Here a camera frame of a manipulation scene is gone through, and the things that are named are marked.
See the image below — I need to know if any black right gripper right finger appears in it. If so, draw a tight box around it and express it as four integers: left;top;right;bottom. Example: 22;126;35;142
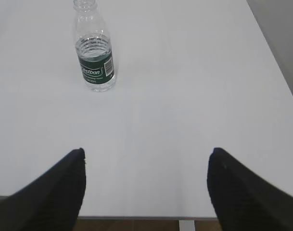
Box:
207;148;293;231

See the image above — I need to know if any grey metal table leg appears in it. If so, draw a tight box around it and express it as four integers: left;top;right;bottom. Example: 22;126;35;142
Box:
178;220;195;231

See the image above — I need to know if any clear green-label water bottle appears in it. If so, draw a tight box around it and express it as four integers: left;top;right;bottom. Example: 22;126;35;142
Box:
73;0;116;92

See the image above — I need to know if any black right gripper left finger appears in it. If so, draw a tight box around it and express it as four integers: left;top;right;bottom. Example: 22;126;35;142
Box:
0;148;86;231

